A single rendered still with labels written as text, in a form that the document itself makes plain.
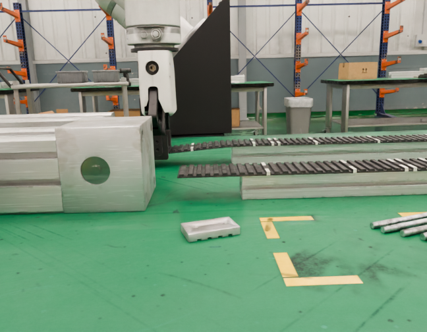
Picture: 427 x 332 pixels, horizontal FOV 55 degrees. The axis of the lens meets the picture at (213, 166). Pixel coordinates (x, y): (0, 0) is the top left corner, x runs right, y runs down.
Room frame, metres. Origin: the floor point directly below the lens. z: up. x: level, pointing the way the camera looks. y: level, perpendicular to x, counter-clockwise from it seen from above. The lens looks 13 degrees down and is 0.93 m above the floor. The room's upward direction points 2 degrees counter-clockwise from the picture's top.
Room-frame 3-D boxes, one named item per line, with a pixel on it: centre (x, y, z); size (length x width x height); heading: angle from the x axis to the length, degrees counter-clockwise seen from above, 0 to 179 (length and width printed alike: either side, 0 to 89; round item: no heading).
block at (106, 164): (0.49, 0.12, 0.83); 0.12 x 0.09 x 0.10; 1
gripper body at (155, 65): (0.67, 0.09, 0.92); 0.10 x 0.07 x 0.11; 1
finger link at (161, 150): (0.63, 0.09, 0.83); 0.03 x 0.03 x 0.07; 1
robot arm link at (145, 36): (0.67, 0.09, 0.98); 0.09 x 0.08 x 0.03; 1
